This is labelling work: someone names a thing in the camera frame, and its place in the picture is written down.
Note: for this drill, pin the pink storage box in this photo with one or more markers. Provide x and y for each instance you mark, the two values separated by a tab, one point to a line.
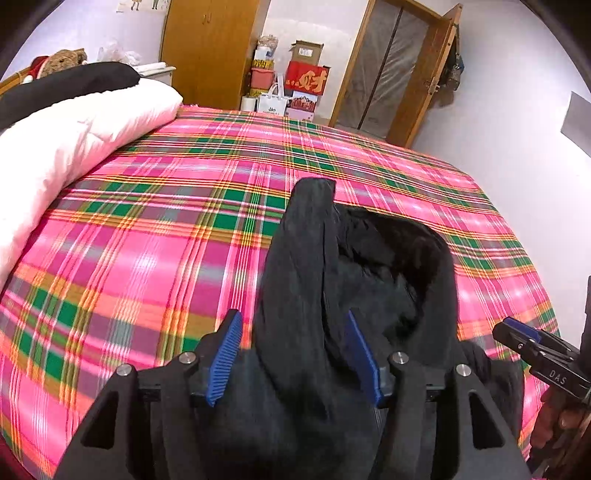
261	79

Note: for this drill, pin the black puffer jacket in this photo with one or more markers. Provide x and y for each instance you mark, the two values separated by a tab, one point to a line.
295	409

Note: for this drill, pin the wooden headboard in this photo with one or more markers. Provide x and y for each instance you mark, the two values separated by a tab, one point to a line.
13	81

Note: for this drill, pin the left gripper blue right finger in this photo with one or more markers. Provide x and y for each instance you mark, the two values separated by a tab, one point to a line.
394	382

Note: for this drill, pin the pink plaid bed sheet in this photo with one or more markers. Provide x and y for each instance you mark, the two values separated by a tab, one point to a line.
141	257

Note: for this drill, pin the wooden door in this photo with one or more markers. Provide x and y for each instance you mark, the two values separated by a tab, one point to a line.
395	69

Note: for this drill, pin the red gift box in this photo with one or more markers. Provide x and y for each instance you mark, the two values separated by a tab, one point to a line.
306	78

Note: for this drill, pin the brown cardboard box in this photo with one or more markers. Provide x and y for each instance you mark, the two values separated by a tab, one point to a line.
306	52

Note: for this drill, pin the dark hanging bag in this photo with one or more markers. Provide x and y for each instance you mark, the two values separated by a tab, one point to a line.
454	66

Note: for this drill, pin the white pink quilt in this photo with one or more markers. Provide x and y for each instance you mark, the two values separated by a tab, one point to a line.
46	151

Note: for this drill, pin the wooden wardrobe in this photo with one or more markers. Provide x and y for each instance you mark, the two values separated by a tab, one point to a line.
210	43

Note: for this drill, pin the person right hand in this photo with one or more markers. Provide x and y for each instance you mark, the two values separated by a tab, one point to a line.
550	417

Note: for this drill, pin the brown teddy bear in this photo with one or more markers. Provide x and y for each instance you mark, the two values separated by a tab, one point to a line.
43	66

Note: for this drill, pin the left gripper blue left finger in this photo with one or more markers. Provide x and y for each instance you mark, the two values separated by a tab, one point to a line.
195	378

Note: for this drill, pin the white shopping bag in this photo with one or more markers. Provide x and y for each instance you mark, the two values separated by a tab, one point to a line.
274	101

